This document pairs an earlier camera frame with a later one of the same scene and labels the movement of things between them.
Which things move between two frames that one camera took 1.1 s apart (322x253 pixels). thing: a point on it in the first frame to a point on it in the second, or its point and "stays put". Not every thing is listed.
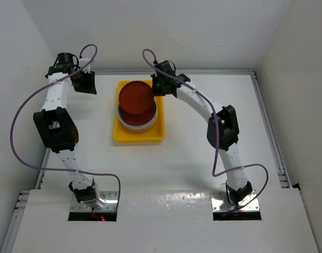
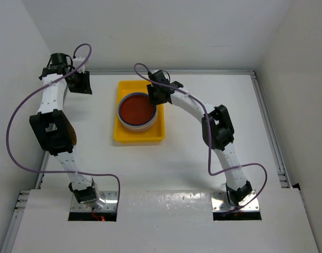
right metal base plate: (220, 203) stays put
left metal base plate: (110, 197) stays put
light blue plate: (139, 125) to (118, 111)
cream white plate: (140, 128) stays put
